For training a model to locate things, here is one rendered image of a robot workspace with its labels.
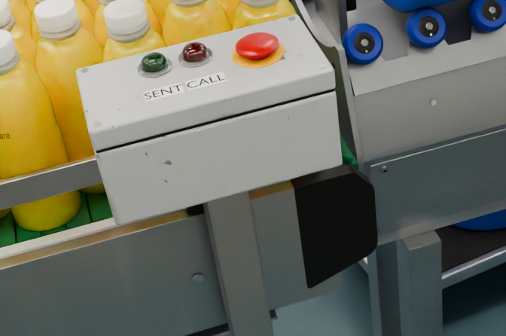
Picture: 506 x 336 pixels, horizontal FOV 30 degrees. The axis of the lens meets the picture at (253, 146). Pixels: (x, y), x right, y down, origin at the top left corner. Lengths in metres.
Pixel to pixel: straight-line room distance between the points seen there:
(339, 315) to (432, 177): 0.91
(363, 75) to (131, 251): 0.32
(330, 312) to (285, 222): 1.08
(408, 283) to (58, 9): 0.65
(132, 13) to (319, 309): 1.29
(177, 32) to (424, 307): 0.61
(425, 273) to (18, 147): 0.63
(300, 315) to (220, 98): 1.35
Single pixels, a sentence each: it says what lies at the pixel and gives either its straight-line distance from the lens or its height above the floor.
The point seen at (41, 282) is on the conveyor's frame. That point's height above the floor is 0.87.
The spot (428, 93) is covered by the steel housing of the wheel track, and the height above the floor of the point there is 0.89.
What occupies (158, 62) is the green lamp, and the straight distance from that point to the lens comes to 0.78.
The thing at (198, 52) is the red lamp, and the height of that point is 1.11.
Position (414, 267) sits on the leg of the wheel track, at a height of 0.59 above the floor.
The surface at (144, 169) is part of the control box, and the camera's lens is 0.76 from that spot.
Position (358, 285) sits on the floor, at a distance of 2.10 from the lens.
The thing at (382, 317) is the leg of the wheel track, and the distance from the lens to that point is 1.56.
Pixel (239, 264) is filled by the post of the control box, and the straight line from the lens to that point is 0.89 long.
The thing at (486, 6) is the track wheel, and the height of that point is 0.97.
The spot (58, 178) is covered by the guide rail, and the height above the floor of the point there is 0.97.
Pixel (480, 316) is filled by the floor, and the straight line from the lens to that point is 2.04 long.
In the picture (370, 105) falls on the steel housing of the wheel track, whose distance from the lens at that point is 1.07.
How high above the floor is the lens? 1.51
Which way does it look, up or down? 37 degrees down
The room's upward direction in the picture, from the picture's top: 9 degrees counter-clockwise
